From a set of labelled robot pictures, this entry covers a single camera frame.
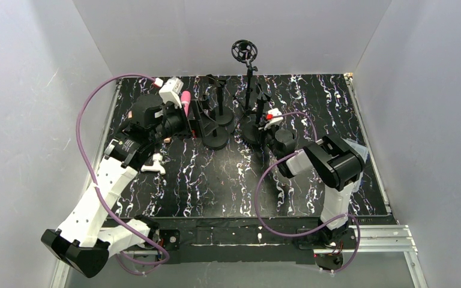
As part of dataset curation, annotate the pink microphone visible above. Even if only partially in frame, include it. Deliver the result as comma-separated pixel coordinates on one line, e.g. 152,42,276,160
180,91,191,118

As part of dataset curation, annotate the black round-base microphone stand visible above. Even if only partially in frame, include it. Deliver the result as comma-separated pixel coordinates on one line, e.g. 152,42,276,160
206,74,234,127

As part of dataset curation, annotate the black tripod shock-mount stand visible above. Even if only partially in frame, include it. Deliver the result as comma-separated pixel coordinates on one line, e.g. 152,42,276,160
231,39,258,134

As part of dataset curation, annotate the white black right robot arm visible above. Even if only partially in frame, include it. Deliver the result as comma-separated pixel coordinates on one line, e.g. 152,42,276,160
254,128,365,245

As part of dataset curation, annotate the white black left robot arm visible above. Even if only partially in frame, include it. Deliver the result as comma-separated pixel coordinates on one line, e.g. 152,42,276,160
41,91,193,278

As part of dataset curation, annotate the white plastic faucet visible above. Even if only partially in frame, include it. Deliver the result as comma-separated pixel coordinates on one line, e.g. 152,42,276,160
140,153,166,175

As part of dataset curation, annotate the clear plastic parts box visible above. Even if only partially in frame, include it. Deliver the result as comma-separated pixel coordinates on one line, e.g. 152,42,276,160
345,138,369,193

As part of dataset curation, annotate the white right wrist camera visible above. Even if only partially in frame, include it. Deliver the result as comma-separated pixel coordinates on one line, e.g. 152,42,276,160
264,108,283,130

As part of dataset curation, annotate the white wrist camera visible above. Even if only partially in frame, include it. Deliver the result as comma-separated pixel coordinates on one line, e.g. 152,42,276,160
264,108,283,130
153,77,184,108

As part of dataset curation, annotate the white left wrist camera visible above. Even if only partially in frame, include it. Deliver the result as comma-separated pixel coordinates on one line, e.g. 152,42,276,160
153,77,184,108

